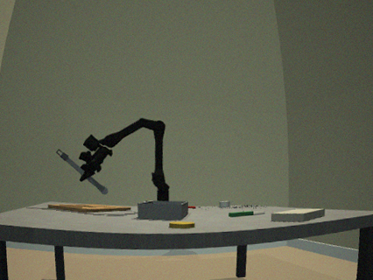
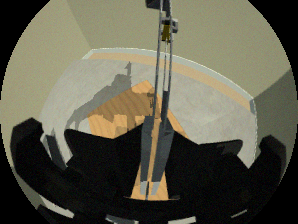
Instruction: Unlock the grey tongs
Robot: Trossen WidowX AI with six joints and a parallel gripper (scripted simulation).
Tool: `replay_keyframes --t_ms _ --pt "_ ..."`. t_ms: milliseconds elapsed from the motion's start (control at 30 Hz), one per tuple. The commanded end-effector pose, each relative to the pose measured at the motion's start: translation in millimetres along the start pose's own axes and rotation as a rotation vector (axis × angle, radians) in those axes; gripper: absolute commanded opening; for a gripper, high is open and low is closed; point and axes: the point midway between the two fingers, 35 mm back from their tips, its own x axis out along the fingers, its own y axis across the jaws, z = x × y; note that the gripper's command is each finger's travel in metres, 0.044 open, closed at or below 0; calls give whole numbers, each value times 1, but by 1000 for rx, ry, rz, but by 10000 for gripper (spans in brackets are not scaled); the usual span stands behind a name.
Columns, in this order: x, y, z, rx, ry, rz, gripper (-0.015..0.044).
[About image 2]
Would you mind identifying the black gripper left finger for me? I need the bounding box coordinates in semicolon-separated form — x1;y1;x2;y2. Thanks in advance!
64;123;144;197

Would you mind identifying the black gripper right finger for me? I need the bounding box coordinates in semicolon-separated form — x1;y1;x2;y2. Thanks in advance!
164;131;243;200

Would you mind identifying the light brown wooden board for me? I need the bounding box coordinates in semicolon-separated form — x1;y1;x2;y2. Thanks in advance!
86;80;188;201

